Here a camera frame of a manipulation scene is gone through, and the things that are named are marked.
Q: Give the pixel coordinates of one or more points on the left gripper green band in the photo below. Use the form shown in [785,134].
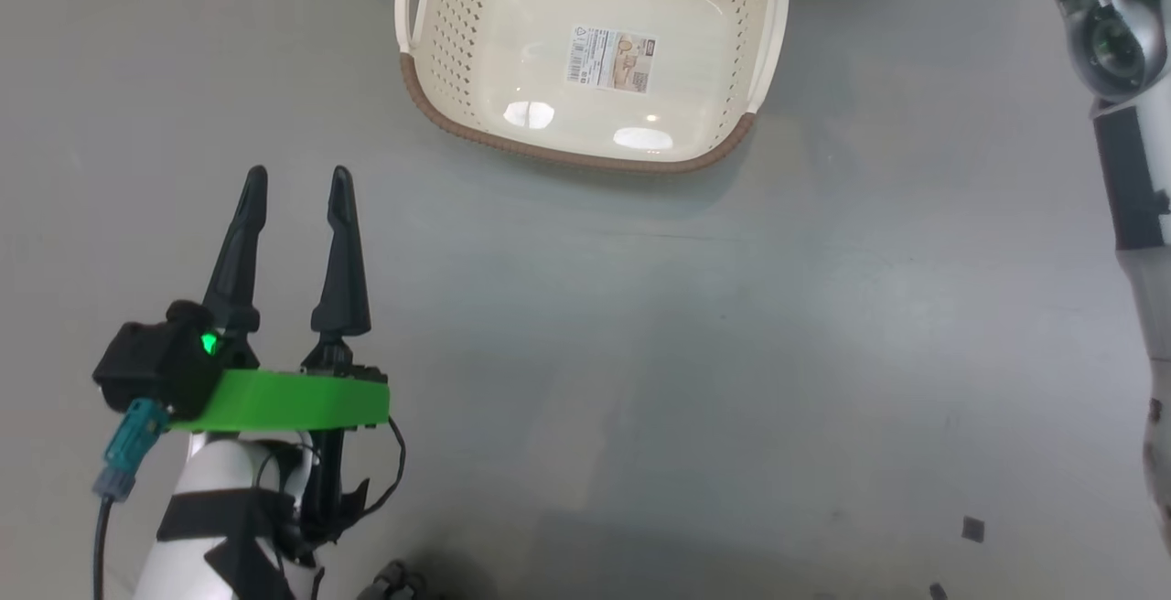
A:
[284,399]

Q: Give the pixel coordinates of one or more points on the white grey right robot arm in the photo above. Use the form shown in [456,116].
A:
[1134,198]

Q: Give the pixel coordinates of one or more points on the dark robot base part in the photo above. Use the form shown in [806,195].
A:
[393,582]

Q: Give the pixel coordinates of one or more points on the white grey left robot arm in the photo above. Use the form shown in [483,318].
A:
[220,508]

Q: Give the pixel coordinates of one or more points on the cream perforated laundry basket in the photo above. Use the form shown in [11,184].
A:
[512,60]

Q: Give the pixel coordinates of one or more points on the barcode product label sticker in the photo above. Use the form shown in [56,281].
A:
[611,60]

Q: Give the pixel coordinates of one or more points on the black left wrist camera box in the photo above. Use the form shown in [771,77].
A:
[151,367]

